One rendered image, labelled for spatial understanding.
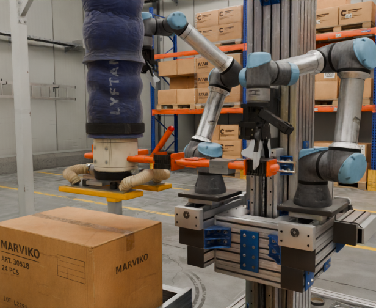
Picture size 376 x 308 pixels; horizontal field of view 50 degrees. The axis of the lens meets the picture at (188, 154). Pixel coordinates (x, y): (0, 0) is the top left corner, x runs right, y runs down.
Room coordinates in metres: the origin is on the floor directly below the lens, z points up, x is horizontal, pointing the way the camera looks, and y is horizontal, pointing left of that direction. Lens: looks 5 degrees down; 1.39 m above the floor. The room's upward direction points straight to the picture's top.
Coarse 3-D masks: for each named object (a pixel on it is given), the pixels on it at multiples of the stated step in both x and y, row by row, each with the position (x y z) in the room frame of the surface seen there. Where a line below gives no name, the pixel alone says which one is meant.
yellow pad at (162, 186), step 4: (152, 184) 1.57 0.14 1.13; (156, 184) 1.57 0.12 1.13; (160, 184) 1.59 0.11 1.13; (164, 184) 1.60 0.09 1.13; (168, 184) 1.61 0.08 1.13; (132, 188) 1.60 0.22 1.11; (136, 188) 1.59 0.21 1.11; (140, 188) 1.58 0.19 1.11; (144, 188) 1.57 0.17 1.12; (148, 188) 1.56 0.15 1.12; (152, 188) 1.55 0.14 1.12; (156, 188) 1.54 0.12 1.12; (160, 188) 1.55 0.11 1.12; (164, 188) 1.57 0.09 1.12; (168, 188) 1.60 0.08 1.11
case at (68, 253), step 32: (0, 224) 1.67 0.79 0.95; (32, 224) 1.67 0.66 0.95; (64, 224) 1.67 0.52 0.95; (96, 224) 1.66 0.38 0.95; (128, 224) 1.66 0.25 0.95; (160, 224) 1.69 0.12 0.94; (0, 256) 1.67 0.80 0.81; (32, 256) 1.55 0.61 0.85; (64, 256) 1.45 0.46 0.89; (96, 256) 1.38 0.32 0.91; (128, 256) 1.52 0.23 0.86; (160, 256) 1.69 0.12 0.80; (0, 288) 1.68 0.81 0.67; (32, 288) 1.56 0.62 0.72; (64, 288) 1.45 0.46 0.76; (96, 288) 1.38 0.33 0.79; (128, 288) 1.52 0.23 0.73; (160, 288) 1.69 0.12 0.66
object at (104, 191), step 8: (80, 184) 1.57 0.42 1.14; (112, 184) 1.46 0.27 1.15; (72, 192) 1.51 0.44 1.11; (80, 192) 1.49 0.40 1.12; (88, 192) 1.47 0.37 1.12; (96, 192) 1.45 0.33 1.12; (104, 192) 1.43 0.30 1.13; (112, 192) 1.42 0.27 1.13; (120, 192) 1.41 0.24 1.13; (128, 192) 1.42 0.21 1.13; (136, 192) 1.43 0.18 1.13
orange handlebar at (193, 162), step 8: (144, 152) 1.80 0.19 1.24; (128, 160) 1.52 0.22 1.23; (136, 160) 1.50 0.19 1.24; (144, 160) 1.48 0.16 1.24; (152, 160) 1.46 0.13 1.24; (176, 160) 1.41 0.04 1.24; (184, 160) 1.39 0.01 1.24; (192, 160) 1.38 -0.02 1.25; (200, 160) 1.37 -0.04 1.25; (208, 160) 1.39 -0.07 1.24; (232, 168) 1.30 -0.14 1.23; (240, 168) 1.28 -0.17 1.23; (272, 168) 1.23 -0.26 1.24
